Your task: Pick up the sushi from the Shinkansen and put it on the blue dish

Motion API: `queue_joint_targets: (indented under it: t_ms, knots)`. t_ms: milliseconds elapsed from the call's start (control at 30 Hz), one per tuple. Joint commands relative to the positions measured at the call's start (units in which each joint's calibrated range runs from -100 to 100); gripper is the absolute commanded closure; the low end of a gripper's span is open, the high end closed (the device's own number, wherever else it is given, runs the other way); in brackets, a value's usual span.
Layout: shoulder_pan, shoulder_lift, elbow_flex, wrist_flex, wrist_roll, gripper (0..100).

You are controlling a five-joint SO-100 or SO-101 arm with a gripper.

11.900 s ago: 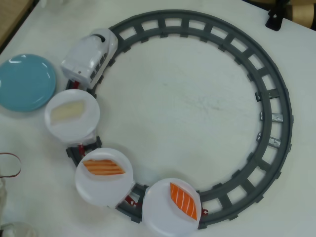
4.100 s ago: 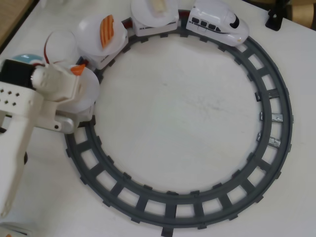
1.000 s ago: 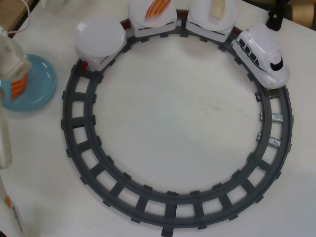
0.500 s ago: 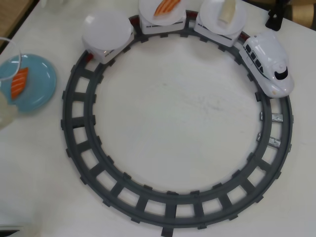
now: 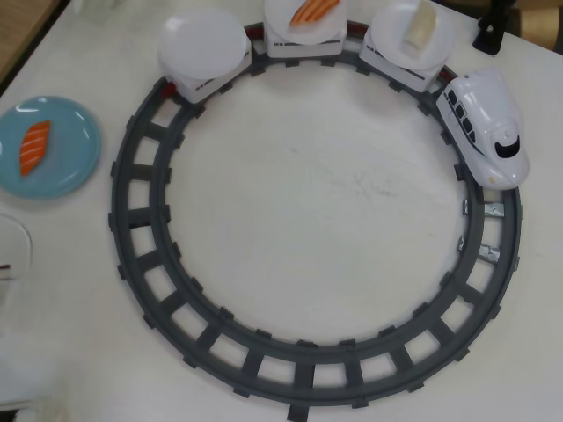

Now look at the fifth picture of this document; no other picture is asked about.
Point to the white Shinkansen toy locomotive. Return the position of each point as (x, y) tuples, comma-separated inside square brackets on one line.
[(479, 114)]

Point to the brown wooden furniture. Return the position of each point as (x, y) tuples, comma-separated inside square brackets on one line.
[(22, 35)]

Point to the brown cardboard roll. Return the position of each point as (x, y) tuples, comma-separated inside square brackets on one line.
[(541, 22)]

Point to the black clamp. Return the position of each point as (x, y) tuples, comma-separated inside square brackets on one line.
[(488, 39)]

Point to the silver foil tape strip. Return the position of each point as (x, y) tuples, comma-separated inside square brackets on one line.
[(489, 252), (494, 209)]

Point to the blue round dish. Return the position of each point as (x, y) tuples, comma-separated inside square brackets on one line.
[(66, 145)]

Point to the orange striped shrimp sushi piece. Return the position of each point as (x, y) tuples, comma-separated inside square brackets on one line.
[(312, 13)]

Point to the white squid sushi piece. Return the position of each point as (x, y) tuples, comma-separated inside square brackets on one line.
[(420, 26)]

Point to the gray circular toy train track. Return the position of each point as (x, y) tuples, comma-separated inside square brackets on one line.
[(304, 373)]

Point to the orange salmon sushi piece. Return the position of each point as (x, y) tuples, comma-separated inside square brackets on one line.
[(35, 147)]

